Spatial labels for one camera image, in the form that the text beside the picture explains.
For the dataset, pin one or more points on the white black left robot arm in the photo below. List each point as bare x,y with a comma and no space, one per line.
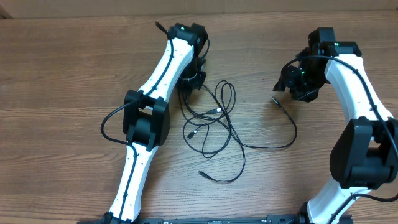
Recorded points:
146,118

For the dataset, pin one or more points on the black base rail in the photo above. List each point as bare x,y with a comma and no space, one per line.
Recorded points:
217,220

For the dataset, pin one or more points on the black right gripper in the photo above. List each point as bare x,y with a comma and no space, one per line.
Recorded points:
298,90

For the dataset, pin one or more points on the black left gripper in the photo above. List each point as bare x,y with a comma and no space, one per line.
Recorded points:
193,82

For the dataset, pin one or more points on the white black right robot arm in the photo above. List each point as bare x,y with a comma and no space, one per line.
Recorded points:
365,155

